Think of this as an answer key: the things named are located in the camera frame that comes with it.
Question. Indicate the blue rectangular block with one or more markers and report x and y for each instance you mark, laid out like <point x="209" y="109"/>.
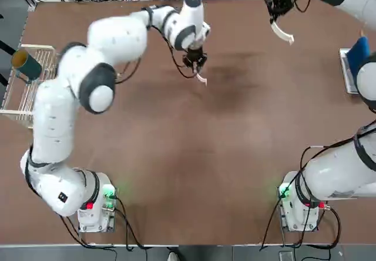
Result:
<point x="358" y="52"/>

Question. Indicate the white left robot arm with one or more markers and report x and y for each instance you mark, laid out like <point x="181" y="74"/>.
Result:
<point x="53" y="125"/>

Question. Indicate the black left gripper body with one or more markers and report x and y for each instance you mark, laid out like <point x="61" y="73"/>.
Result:
<point x="195" y="56"/>

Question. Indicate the large white PVC pipe clamp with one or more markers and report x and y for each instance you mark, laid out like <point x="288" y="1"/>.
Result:
<point x="276" y="32"/>

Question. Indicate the small white PVC pipe clamp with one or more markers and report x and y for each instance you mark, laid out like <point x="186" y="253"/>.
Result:
<point x="202" y="78"/>

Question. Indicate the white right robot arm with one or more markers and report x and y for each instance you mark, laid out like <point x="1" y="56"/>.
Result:
<point x="332" y="173"/>

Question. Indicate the person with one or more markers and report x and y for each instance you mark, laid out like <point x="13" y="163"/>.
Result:
<point x="186" y="255"/>

